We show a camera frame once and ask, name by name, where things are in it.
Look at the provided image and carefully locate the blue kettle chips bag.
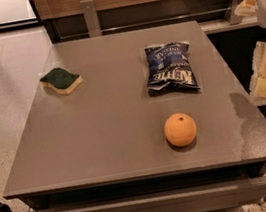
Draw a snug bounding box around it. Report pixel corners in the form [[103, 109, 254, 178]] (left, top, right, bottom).
[[144, 41, 199, 92]]

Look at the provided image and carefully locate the grey drawer cabinet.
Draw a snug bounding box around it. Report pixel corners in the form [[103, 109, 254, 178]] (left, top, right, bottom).
[[4, 22, 266, 212]]

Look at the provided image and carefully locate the green and yellow sponge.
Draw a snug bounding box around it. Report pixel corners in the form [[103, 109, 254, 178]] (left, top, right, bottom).
[[39, 68, 83, 96]]

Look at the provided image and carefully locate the left metal bracket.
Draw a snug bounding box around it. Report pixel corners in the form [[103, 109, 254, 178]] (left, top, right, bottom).
[[80, 0, 103, 38]]

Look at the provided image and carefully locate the orange fruit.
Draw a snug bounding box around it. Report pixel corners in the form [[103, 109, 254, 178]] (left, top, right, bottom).
[[164, 113, 197, 147]]

